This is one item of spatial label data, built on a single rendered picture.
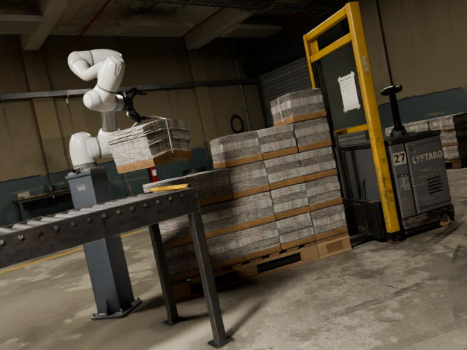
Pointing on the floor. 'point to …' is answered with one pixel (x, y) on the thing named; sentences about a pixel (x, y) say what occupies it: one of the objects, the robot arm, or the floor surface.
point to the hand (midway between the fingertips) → (145, 105)
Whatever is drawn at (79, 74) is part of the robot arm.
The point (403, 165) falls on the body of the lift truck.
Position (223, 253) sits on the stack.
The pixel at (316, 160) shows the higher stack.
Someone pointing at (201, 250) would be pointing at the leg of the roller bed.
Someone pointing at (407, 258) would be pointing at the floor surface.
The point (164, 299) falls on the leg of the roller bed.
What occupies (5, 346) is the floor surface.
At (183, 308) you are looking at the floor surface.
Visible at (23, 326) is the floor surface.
